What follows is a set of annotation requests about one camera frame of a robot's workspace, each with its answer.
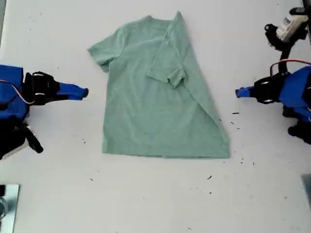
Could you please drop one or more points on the green t-shirt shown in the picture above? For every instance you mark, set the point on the green t-shirt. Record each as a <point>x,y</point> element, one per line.
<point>145,109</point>

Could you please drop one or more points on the black camera stalk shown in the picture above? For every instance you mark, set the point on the black camera stalk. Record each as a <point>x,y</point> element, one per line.
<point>22,122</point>
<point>285,58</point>

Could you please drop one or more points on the shiny steel post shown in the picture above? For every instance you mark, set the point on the shiny steel post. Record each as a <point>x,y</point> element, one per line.
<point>12,213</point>

